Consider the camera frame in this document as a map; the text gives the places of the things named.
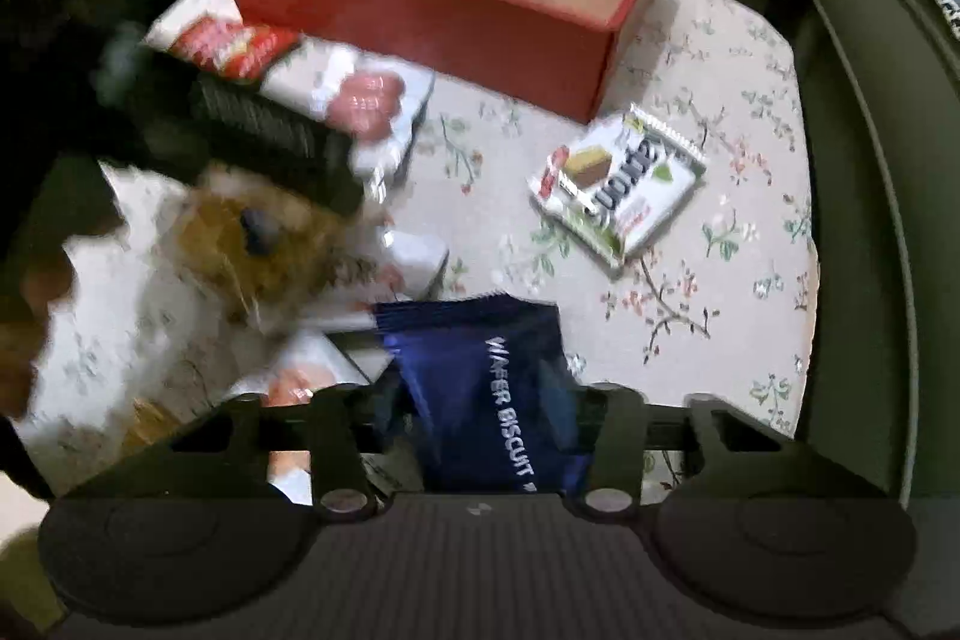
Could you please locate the green white wafer packet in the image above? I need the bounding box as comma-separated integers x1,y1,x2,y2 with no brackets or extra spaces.
527,106,707,270

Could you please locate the dark blue wafer biscuit packet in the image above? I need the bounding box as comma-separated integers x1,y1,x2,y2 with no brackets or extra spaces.
373,295,601,495

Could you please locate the green sofa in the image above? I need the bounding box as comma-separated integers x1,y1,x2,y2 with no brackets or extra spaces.
784,0,960,510

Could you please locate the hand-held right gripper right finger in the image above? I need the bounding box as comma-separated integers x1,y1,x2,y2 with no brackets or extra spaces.
559,381,807,522

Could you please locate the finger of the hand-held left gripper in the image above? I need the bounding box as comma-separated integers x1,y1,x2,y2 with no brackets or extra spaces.
187,72,365,218
235,208,283,259

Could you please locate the small white packet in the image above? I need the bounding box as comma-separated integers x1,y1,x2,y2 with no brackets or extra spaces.
373,226,451,304

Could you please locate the white red sausage packet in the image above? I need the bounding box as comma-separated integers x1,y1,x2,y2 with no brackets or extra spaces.
262,46,437,195

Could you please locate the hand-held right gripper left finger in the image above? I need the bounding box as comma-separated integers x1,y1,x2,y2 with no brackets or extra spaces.
150,377,411,522

